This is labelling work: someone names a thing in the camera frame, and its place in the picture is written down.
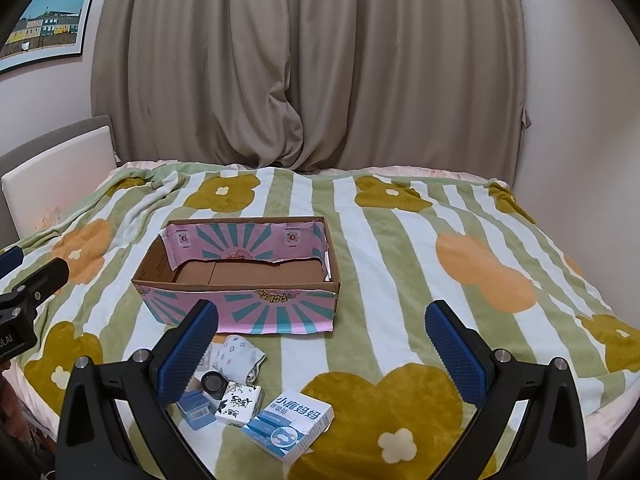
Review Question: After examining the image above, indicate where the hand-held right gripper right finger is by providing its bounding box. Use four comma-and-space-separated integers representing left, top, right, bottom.
424, 299, 586, 480

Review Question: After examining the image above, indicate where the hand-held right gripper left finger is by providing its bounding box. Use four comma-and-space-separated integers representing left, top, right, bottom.
55, 299, 221, 480

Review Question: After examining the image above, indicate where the white patterned sock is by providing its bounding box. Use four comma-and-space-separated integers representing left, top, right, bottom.
207, 335, 267, 383

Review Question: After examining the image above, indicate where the white padded headboard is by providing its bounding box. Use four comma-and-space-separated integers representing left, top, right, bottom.
0, 115, 121, 251

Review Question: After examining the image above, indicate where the small black jar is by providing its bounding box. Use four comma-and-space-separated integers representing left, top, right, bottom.
201, 371, 227, 401

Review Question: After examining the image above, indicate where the blue and white carton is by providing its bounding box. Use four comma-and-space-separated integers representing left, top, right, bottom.
242, 389, 335, 463

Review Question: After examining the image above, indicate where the pink printed cardboard box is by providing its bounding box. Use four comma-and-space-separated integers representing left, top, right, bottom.
131, 215, 342, 336

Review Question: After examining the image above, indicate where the framed wall poster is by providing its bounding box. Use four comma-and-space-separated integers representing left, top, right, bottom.
0, 0, 99, 75

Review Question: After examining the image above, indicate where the striped floral blanket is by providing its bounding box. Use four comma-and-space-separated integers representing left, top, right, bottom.
0, 162, 640, 480

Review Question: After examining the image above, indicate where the small blue box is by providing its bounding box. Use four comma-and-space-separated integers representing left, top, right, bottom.
176, 389, 218, 428

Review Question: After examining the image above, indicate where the white floral tissue pack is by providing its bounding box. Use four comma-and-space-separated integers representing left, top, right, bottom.
214, 382, 265, 428

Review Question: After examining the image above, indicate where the beige curtain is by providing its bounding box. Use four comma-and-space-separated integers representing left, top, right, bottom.
91, 0, 532, 173

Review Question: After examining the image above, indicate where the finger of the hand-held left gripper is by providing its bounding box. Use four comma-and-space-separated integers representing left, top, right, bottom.
0, 247, 25, 281
0, 258, 70, 311

